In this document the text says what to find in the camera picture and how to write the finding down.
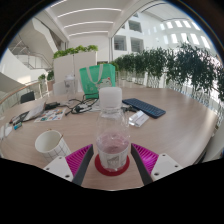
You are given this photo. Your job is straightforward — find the green tote bag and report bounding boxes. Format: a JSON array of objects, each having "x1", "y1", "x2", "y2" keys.
[{"x1": 78, "y1": 63, "x2": 117, "y2": 100}]

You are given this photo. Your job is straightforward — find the small white box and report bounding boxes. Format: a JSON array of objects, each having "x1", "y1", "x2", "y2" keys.
[{"x1": 128, "y1": 110, "x2": 150, "y2": 128}]

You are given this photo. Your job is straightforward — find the black chair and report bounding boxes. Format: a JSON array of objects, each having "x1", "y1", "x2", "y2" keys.
[{"x1": 19, "y1": 90, "x2": 36, "y2": 105}]

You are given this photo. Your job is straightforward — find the black cable tangle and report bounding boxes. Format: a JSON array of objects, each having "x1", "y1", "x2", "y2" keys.
[{"x1": 44, "y1": 94, "x2": 101, "y2": 117}]

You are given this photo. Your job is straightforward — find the row of green hedge plants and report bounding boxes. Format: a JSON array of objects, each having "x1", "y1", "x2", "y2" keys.
[{"x1": 109, "y1": 43, "x2": 224, "y2": 101}]

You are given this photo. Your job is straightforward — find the white gold-grid mug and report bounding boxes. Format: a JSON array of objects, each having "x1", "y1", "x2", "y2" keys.
[{"x1": 34, "y1": 129, "x2": 72, "y2": 164}]

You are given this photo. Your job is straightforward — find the green plants on cabinet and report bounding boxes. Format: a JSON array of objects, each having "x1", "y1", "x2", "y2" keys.
[{"x1": 53, "y1": 44, "x2": 99, "y2": 60}]

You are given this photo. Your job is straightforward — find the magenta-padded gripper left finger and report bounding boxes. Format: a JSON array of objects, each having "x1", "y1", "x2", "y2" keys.
[{"x1": 43, "y1": 143, "x2": 95, "y2": 187}]

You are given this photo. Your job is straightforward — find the clear plastic water bottle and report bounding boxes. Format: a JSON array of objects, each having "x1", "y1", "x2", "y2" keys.
[{"x1": 95, "y1": 87, "x2": 131, "y2": 173}]

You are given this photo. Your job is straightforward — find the flat round red coaster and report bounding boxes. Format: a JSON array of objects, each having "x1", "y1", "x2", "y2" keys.
[{"x1": 94, "y1": 153, "x2": 131, "y2": 177}]

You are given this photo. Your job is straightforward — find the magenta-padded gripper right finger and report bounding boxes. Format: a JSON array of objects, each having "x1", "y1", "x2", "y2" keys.
[{"x1": 130, "y1": 143, "x2": 184, "y2": 186}]

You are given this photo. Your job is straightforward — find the brown planter with green plants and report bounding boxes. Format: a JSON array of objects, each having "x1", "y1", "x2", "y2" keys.
[{"x1": 37, "y1": 69, "x2": 55, "y2": 92}]

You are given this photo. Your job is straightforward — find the colourful sticker sheet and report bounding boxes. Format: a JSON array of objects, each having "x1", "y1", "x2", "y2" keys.
[{"x1": 34, "y1": 106, "x2": 68, "y2": 124}]

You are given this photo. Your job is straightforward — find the clear plastic jug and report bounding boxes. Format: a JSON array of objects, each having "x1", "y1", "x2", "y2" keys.
[{"x1": 63, "y1": 73, "x2": 77, "y2": 101}]

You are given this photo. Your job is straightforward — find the white cabinet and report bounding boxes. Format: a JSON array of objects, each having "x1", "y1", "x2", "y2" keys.
[{"x1": 53, "y1": 50, "x2": 98, "y2": 89}]

